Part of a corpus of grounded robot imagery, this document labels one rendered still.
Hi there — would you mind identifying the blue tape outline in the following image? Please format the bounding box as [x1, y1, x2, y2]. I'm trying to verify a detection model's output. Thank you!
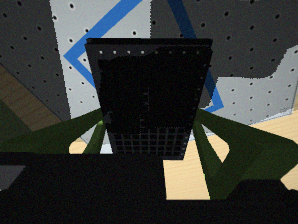
[63, 0, 224, 113]

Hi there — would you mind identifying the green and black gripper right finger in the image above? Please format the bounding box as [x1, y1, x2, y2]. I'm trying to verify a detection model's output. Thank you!
[192, 108, 298, 199]

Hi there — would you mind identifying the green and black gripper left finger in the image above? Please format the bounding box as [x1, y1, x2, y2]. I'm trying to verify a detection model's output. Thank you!
[0, 108, 106, 154]

